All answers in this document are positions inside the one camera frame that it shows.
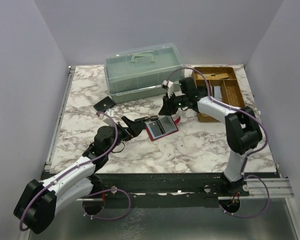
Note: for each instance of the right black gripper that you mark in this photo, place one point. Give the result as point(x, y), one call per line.
point(168, 108)

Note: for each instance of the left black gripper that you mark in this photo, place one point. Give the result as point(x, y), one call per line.
point(133, 129)

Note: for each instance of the grey credit card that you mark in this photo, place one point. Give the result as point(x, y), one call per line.
point(168, 125)

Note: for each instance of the red card holder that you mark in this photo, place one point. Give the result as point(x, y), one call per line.
point(161, 128)

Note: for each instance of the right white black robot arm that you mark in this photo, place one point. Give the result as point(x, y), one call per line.
point(243, 132)

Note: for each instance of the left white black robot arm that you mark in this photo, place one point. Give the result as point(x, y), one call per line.
point(65, 180)

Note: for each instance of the white cards in tray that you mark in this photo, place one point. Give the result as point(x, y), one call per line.
point(216, 92)

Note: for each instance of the black T-shaped part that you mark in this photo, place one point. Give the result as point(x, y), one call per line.
point(147, 119)

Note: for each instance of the green plastic storage box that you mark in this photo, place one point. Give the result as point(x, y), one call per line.
point(139, 73)

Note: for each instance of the brown cardboard piece in tray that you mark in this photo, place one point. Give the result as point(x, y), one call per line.
point(212, 76)

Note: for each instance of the brown woven organizer tray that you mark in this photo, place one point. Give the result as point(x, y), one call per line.
point(230, 89)

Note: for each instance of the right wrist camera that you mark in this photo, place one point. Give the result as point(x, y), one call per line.
point(169, 87)

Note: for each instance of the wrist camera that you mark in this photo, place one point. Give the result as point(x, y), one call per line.
point(108, 118)
point(169, 87)

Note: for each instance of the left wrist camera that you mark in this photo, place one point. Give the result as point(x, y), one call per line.
point(108, 118)

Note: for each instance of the black mounting base rail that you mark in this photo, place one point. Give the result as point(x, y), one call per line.
point(145, 190)

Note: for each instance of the aluminium frame rail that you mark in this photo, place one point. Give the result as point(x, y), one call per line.
point(77, 123)

